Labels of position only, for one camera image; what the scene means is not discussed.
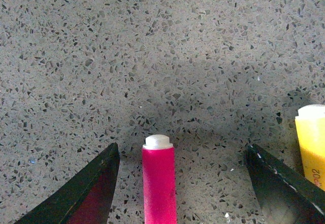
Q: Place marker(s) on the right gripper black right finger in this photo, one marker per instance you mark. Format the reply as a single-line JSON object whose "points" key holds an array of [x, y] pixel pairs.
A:
{"points": [[284, 195]]}

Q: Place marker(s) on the pink marker pen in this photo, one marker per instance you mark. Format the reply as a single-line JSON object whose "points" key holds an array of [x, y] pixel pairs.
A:
{"points": [[159, 183]]}

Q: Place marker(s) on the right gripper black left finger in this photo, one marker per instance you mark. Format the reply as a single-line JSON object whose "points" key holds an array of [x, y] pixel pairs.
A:
{"points": [[85, 198]]}

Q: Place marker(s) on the yellow marker pen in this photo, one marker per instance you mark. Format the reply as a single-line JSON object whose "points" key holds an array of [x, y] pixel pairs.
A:
{"points": [[310, 131]]}

